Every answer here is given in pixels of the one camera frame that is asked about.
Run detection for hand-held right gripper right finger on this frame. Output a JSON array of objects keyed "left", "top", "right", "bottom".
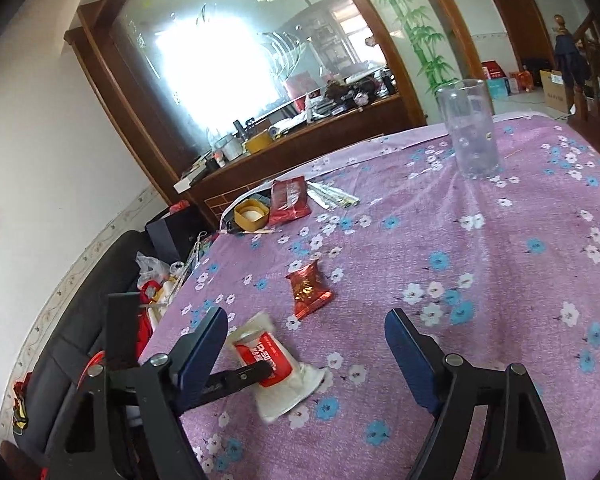
[{"left": 384, "top": 307, "right": 566, "bottom": 480}]

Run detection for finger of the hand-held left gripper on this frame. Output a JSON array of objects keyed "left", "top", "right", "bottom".
[
  {"left": 107, "top": 293, "right": 142, "bottom": 372},
  {"left": 180, "top": 360, "right": 272, "bottom": 413}
]

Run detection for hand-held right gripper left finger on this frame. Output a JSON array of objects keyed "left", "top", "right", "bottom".
[{"left": 42, "top": 305, "right": 231, "bottom": 480}]

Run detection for white red-label packet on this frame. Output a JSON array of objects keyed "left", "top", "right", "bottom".
[{"left": 225, "top": 312, "right": 332, "bottom": 423}]

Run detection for black sofa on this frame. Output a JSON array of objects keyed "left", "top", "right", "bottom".
[{"left": 0, "top": 230, "right": 196, "bottom": 480}]

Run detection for clear plastic bag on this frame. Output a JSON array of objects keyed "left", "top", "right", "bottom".
[{"left": 135, "top": 251, "right": 173, "bottom": 286}]

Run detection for red candy wrapper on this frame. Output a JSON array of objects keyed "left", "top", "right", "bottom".
[{"left": 286, "top": 261, "right": 335, "bottom": 320}]

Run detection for dark paper bag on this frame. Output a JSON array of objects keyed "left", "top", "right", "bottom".
[{"left": 145, "top": 204, "right": 212, "bottom": 263}]

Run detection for purple floral tablecloth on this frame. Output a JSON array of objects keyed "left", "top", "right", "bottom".
[{"left": 140, "top": 115, "right": 600, "bottom": 480}]

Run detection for dark red packet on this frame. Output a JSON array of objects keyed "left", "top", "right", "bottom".
[{"left": 269, "top": 176, "right": 313, "bottom": 227}]

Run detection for silver green sachets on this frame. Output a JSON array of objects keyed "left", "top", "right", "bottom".
[{"left": 306, "top": 180, "right": 361, "bottom": 209}]

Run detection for silver metal pot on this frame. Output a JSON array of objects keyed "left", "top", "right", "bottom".
[{"left": 214, "top": 134, "right": 245, "bottom": 160}]

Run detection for wooden mirror cabinet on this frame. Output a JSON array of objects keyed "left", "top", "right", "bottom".
[{"left": 64, "top": 0, "right": 476, "bottom": 223}]

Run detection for clear plastic cup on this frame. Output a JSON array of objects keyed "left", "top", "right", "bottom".
[{"left": 435, "top": 79, "right": 503, "bottom": 180}]

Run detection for light blue box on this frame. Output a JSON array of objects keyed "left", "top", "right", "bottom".
[{"left": 486, "top": 77, "right": 513, "bottom": 101}]

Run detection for brown cardboard box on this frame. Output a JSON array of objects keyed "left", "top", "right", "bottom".
[{"left": 539, "top": 67, "right": 578, "bottom": 115}]

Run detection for dark hanging jacket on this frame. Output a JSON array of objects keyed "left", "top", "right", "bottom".
[{"left": 553, "top": 32, "right": 592, "bottom": 98}]

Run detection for wooden staircase railing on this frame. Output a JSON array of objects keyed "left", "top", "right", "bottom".
[{"left": 552, "top": 10, "right": 600, "bottom": 141}]

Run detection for wooden door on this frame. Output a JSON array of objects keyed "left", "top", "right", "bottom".
[{"left": 479, "top": 0, "right": 557, "bottom": 78}]

